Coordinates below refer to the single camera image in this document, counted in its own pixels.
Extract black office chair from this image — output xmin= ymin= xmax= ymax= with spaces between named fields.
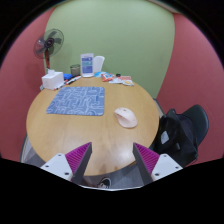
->
xmin=181 ymin=104 xmax=210 ymax=148

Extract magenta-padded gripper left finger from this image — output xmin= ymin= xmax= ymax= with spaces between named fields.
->
xmin=40 ymin=142 xmax=93 ymax=186

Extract black standing fan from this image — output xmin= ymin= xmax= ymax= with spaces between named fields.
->
xmin=33 ymin=28 xmax=65 ymax=70

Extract red-capped white marker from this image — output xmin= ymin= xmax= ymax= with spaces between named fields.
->
xmin=64 ymin=75 xmax=82 ymax=85

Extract yellow-white snack packet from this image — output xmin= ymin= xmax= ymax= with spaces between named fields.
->
xmin=122 ymin=79 xmax=135 ymax=87

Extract acrylic sign stand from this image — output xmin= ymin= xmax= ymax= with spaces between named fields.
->
xmin=80 ymin=52 xmax=95 ymax=78

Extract white plastic chair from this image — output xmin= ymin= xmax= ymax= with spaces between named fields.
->
xmin=92 ymin=55 xmax=106 ymax=74

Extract pale pink computer mouse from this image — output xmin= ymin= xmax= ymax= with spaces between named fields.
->
xmin=114 ymin=107 xmax=139 ymax=129

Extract black mesh pen cup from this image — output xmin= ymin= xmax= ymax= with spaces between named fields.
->
xmin=69 ymin=63 xmax=82 ymax=77

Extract blue patterned mouse pad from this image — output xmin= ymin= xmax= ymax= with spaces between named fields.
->
xmin=45 ymin=86 xmax=106 ymax=117

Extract white tissue box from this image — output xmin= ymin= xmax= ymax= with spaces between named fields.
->
xmin=41 ymin=69 xmax=65 ymax=91

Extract black-capped white marker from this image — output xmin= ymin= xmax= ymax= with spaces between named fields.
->
xmin=54 ymin=81 xmax=68 ymax=91

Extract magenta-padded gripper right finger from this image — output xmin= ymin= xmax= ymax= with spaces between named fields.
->
xmin=132 ymin=142 xmax=184 ymax=185

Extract white snack packet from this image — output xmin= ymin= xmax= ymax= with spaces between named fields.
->
xmin=109 ymin=77 xmax=125 ymax=85

